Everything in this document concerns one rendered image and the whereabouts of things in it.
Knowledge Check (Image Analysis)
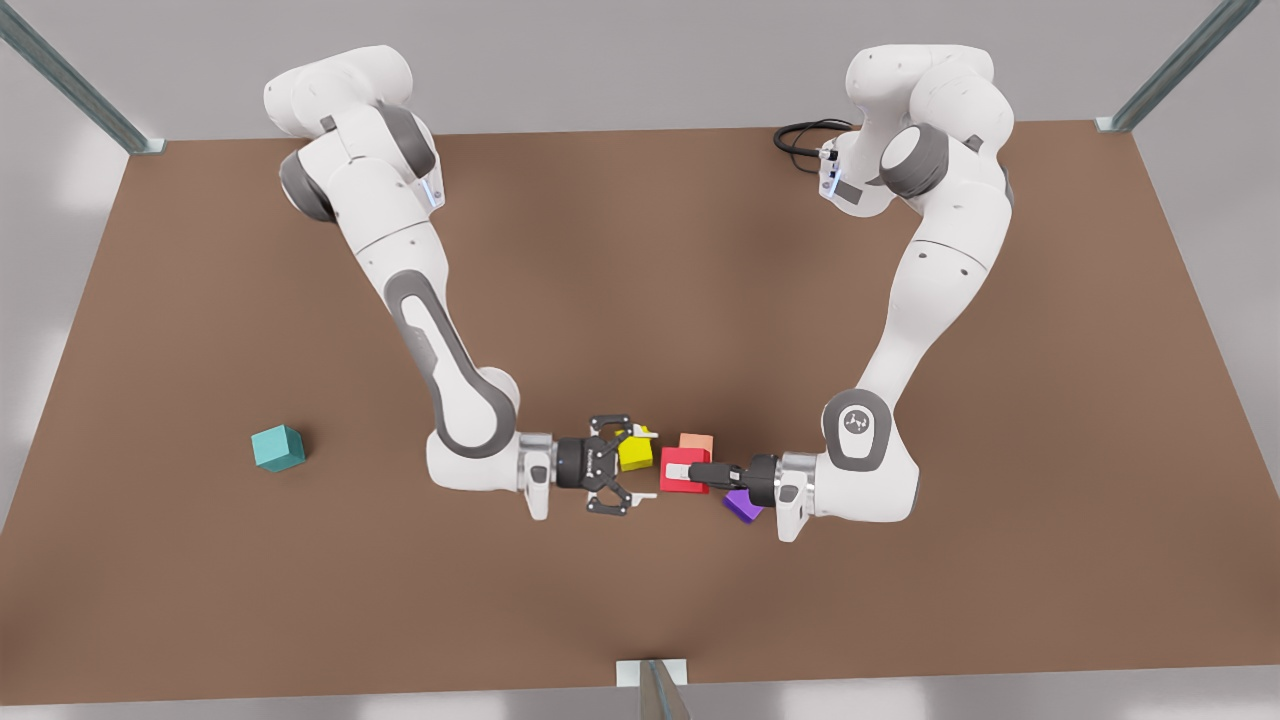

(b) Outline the teal blue wooden cube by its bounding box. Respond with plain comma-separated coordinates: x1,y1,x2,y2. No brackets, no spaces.
250,424,307,474

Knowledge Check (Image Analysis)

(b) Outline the red wooden cube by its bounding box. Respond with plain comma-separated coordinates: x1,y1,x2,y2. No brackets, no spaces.
659,446,712,496

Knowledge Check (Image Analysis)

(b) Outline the silver frame post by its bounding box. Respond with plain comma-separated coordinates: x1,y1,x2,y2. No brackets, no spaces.
614,657,692,720
1094,0,1264,135
0,0,167,156

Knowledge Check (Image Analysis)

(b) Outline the black cable loop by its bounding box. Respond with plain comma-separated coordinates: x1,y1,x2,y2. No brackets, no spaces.
773,118,857,177

